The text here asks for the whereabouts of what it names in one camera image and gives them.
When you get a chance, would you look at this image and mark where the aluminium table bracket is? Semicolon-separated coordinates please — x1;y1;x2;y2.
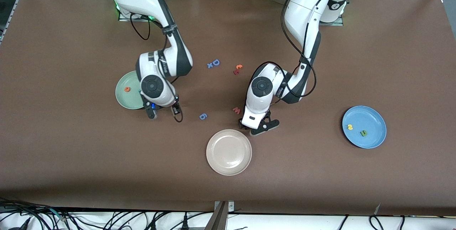
204;201;235;230

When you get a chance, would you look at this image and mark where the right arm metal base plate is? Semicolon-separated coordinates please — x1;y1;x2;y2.
119;11;158;22

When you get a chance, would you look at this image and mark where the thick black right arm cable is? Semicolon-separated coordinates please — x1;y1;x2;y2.
129;12;151;41

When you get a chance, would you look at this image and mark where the blue plate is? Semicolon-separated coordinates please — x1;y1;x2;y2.
342;106;387;149

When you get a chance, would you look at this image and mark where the light green plate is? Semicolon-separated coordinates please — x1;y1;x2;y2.
115;70;146;110

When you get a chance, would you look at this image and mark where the teal cable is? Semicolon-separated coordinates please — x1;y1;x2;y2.
49;208;67;222

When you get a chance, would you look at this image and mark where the looped black cable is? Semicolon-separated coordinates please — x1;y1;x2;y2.
368;215;384;230

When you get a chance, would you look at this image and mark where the beige plate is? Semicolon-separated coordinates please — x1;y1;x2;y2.
206;129;252;176

